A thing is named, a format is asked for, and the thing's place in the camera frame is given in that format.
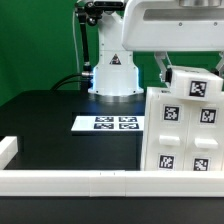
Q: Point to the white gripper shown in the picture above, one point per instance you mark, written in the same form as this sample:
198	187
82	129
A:
172	26

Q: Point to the black camera stand pole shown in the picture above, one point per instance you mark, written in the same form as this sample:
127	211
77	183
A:
85	40

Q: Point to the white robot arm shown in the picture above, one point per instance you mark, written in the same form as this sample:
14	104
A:
115	75

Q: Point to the small white tagged box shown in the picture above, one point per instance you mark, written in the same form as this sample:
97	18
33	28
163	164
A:
196	84

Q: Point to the white cabinet door piece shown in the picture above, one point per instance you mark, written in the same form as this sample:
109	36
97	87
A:
205	140

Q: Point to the white cabinet body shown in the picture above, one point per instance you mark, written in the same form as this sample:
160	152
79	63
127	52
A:
154	94

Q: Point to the flat white tagged panel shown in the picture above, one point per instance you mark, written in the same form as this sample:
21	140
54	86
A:
108	123

